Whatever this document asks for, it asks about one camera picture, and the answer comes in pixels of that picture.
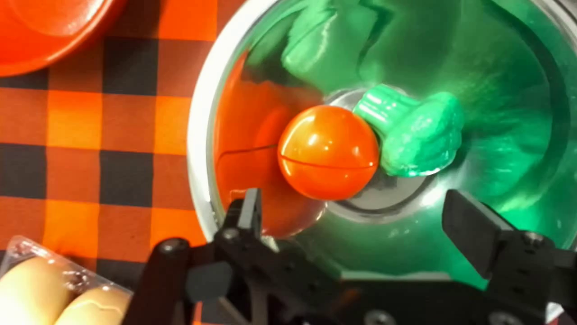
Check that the orange toy tomato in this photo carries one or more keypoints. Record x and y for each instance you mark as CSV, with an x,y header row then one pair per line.
x,y
326,154

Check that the silver metal bowl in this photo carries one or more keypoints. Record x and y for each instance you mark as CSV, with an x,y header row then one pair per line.
x,y
510,64

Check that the clear plastic egg carton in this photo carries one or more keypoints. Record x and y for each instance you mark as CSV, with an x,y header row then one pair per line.
x,y
43,287

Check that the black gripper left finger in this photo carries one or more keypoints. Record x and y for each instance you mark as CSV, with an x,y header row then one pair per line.
x,y
250,212

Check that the orange black checkered tablecloth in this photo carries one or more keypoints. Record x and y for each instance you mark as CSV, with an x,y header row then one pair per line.
x,y
92,150

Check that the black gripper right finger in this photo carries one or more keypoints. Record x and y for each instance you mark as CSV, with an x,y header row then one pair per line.
x,y
476,231

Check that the green toy broccoli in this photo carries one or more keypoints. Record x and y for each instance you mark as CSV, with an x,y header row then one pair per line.
x,y
416,138

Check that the red plastic bowl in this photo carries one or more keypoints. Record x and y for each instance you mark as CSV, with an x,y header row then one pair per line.
x,y
38,33

